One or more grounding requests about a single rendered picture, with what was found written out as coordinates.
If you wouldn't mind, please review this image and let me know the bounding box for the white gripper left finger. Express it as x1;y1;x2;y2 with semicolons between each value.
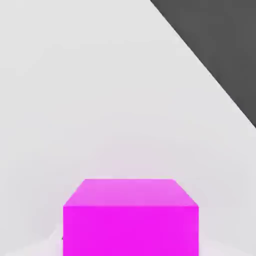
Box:
38;226;64;256

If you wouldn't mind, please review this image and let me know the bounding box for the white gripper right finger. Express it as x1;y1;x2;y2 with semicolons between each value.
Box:
198;233;216;256

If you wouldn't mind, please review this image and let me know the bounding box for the small magenta cube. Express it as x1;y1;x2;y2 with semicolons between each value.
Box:
62;178;200;256

